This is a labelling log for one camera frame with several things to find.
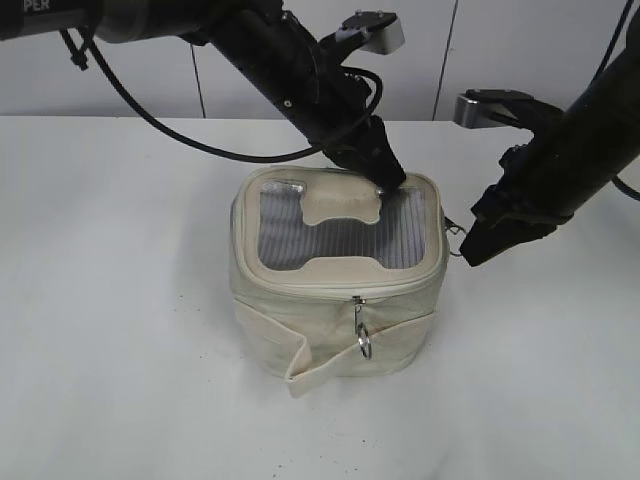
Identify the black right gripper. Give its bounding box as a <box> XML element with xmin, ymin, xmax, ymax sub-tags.
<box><xmin>460</xmin><ymin>144</ymin><xmax>570</xmax><ymax>266</ymax></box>

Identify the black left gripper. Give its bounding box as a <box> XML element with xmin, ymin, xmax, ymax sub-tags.
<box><xmin>299</xmin><ymin>69</ymin><xmax>406</xmax><ymax>192</ymax></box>

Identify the metal ring zipper pull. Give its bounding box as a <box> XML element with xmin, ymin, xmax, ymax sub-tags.
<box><xmin>352</xmin><ymin>296</ymin><xmax>372</xmax><ymax>360</ymax></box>
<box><xmin>444</xmin><ymin>217</ymin><xmax>467</xmax><ymax>258</ymax></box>

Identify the cream fabric zipper bag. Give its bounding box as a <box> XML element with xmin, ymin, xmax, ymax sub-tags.
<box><xmin>229</xmin><ymin>167</ymin><xmax>449</xmax><ymax>397</ymax></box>

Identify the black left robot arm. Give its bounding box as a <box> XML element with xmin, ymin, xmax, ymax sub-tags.
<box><xmin>1</xmin><ymin>0</ymin><xmax>406</xmax><ymax>194</ymax></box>

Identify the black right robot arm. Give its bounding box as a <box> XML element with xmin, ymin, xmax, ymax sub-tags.
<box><xmin>455</xmin><ymin>17</ymin><xmax>639</xmax><ymax>267</ymax></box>

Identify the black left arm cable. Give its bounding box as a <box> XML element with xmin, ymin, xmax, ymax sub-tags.
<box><xmin>58</xmin><ymin>27</ymin><xmax>386</xmax><ymax>163</ymax></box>

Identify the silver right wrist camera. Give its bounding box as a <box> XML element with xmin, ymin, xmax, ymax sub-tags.
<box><xmin>453</xmin><ymin>89</ymin><xmax>564</xmax><ymax>132</ymax></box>

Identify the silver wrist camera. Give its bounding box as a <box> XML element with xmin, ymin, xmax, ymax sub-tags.
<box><xmin>334</xmin><ymin>11</ymin><xmax>405</xmax><ymax>55</ymax></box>
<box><xmin>453</xmin><ymin>89</ymin><xmax>564</xmax><ymax>132</ymax></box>

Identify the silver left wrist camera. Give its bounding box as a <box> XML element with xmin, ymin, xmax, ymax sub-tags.
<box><xmin>334</xmin><ymin>11</ymin><xmax>405</xmax><ymax>55</ymax></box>

